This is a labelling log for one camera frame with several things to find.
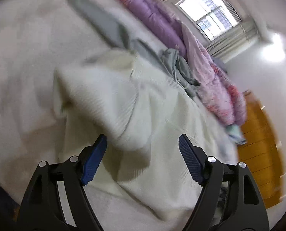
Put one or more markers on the right grey curtain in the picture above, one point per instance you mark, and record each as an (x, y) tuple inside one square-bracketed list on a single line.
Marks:
[(235, 41)]

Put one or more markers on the grey zip hoodie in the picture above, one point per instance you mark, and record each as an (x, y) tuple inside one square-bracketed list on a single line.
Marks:
[(117, 35)]

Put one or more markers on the window with bars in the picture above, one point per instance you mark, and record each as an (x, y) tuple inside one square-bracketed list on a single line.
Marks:
[(212, 18)]

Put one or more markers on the wooden headboard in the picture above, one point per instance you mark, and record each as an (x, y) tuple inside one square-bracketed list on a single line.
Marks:
[(260, 153)]

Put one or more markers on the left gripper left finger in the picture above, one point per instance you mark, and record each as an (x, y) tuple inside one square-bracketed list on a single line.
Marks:
[(41, 207)]

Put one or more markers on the white button jacket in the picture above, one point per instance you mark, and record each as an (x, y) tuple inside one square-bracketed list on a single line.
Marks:
[(142, 112)]

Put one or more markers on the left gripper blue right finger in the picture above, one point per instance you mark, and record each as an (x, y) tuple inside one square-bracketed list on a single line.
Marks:
[(244, 208)]

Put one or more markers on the purple floral quilt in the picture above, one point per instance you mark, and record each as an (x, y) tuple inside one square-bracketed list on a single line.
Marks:
[(216, 92)]

